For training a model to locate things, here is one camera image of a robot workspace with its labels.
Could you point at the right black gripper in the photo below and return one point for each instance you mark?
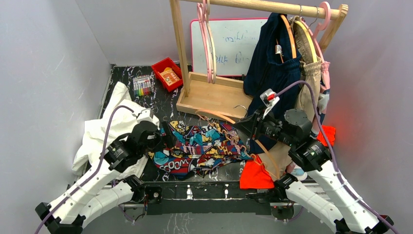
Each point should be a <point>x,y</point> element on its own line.
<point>251,126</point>

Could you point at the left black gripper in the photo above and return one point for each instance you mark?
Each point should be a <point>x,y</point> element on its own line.
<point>170,137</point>

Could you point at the comic print shorts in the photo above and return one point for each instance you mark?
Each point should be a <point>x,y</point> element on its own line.
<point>200,149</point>

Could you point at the orange wooden hanger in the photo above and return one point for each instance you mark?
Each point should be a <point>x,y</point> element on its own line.
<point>202,114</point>

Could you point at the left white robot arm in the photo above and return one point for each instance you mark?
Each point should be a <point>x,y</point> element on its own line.
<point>87,199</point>

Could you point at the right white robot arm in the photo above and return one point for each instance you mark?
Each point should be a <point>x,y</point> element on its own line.
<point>345,212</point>

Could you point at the beige shorts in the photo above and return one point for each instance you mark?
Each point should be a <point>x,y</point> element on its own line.
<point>276,161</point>

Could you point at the orange shorts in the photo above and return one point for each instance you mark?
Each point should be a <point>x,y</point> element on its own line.
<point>254,175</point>

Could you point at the navy blue shorts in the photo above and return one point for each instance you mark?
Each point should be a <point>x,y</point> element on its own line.
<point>272,65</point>

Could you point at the beige plastic hanger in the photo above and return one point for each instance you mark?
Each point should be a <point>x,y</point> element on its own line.
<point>212,44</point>

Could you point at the orange hanger with navy shorts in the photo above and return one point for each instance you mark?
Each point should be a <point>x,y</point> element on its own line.
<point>290,35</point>

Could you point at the yellow hanger with beige shorts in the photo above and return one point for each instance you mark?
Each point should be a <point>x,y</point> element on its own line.
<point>303,41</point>

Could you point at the pink plastic hanger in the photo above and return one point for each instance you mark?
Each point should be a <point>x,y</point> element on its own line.
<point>203,14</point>

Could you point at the pink hanger far right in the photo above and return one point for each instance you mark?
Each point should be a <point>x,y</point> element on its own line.
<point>320,27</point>

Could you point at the wooden clothes rack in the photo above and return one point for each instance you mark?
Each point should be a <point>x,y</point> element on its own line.
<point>226,93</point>

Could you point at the white cloth garment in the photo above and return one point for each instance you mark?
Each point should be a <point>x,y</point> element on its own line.
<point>94,130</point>

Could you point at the marker pen pack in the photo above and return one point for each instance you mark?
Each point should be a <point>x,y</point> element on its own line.
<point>142,86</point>

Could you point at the orange card box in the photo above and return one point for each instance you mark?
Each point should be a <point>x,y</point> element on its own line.
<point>169,76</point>

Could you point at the red plastic bin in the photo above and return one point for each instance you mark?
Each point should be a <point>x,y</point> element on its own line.
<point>160,66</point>

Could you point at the small red cloth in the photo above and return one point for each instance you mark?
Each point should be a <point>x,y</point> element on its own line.
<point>330,133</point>

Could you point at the pink framed whiteboard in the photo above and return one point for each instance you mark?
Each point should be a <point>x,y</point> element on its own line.
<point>235,41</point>

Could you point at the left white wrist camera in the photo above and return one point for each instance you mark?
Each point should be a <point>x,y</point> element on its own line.
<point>145,115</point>

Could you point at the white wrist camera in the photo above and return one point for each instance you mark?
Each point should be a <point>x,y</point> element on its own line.
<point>270,99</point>
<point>145,115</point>

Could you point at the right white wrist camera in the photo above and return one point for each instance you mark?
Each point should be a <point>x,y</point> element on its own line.
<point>270,99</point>

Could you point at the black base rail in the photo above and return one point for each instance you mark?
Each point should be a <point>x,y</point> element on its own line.
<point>203,197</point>

